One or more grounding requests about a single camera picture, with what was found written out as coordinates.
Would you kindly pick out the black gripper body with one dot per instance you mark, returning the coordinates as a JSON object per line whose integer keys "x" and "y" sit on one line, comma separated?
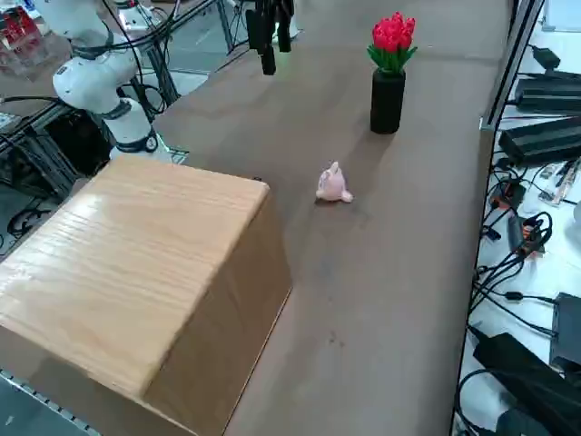
{"x": 274, "y": 4}

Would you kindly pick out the pink doll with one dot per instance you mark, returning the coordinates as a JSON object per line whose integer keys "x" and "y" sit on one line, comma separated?
{"x": 333, "y": 184}

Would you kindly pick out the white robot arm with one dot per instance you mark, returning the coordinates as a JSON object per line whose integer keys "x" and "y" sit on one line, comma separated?
{"x": 86, "y": 86}

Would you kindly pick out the red tulip bouquet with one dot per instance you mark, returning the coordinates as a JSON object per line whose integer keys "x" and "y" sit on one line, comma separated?
{"x": 392, "y": 34}

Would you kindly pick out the black vase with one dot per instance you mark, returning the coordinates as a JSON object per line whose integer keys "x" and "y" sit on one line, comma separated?
{"x": 387, "y": 104}

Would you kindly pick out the black metal rack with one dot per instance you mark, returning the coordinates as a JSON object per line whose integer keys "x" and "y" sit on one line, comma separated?
{"x": 68, "y": 136}

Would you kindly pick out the wooden drawer box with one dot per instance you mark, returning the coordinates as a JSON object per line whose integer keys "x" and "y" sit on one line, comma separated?
{"x": 127, "y": 254}

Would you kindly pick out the clear shelf with red packets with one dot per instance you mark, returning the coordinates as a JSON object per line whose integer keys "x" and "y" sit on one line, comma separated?
{"x": 18, "y": 32}

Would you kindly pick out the small black power adapter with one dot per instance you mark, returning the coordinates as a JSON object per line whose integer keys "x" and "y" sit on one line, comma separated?
{"x": 547, "y": 56}

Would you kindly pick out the long black power brick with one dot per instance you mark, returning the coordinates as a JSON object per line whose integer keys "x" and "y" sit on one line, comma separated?
{"x": 551, "y": 97}

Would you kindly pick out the orange and black device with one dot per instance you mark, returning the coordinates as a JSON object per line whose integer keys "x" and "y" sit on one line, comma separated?
{"x": 526, "y": 240}
{"x": 510, "y": 193}

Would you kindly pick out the dark power brick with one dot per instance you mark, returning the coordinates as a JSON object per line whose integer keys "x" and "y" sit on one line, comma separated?
{"x": 540, "y": 138}

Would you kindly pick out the printed circuit strips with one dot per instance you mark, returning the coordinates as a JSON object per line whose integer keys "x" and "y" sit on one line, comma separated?
{"x": 560, "y": 181}

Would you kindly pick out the black box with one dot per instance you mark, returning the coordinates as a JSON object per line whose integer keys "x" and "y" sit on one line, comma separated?
{"x": 567, "y": 327}

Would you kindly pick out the aluminium frame bar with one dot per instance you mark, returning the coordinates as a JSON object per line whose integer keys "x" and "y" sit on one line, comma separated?
{"x": 163, "y": 77}

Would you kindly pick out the aluminium frame post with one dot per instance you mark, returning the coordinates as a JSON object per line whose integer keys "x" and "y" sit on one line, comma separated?
{"x": 512, "y": 59}

